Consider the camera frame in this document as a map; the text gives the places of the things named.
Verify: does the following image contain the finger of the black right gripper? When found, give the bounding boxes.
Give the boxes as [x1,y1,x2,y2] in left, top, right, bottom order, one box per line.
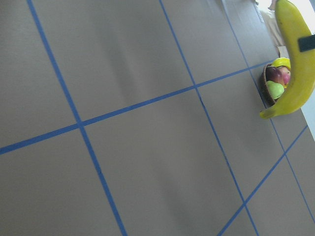
[298,34,315,52]

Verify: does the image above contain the green pear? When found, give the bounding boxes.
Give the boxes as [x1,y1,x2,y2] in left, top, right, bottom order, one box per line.
[266,81,284,100]

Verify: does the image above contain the woven brown fruit basket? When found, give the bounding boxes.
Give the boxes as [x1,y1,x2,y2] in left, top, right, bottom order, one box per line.
[258,63,280,107]

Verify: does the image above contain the yellow banana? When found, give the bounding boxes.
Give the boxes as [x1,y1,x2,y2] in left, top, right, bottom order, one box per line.
[259,0,315,119]
[271,57,291,70]

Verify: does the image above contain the pink apple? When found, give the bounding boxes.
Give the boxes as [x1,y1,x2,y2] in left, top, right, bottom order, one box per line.
[278,66,291,87]

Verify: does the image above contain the dark red mango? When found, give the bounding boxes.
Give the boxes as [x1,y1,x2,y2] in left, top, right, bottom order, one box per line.
[265,66,284,84]

